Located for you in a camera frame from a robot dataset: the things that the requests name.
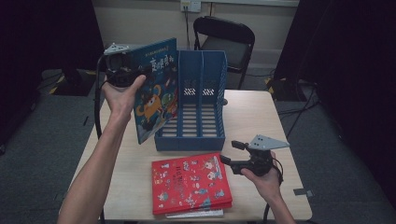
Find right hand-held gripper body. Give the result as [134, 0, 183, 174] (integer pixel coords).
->
[246, 133, 290, 176]

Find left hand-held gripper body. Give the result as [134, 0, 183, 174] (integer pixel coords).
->
[103, 43, 143, 88]

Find blue cartoon picture book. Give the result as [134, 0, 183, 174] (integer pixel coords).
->
[129, 37, 180, 146]

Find blue plastic file rack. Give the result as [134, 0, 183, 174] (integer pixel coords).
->
[153, 49, 228, 152]

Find white book with green picture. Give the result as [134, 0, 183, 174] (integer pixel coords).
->
[164, 208, 224, 218]

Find person's right hand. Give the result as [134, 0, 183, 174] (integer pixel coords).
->
[241, 151, 283, 203]

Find person's left hand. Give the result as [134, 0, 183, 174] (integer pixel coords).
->
[101, 75, 148, 120]

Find black stand base yellow tape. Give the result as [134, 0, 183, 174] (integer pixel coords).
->
[264, 76, 312, 102]
[49, 68, 99, 97]

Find black curtain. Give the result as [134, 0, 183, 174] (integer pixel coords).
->
[0, 0, 110, 150]
[274, 0, 396, 200]

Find black folding chair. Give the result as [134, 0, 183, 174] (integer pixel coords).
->
[192, 16, 256, 91]

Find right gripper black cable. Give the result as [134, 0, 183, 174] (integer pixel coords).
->
[262, 157, 285, 224]

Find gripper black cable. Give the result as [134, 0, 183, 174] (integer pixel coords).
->
[262, 157, 285, 224]
[93, 55, 107, 224]

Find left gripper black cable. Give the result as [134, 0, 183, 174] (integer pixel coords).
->
[93, 55, 107, 224]

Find black wall socket cable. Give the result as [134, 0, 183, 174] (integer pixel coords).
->
[184, 6, 191, 50]

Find black floor cables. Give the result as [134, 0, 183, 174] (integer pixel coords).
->
[276, 83, 321, 139]

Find white wall socket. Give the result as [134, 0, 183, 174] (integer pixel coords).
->
[180, 0, 202, 13]

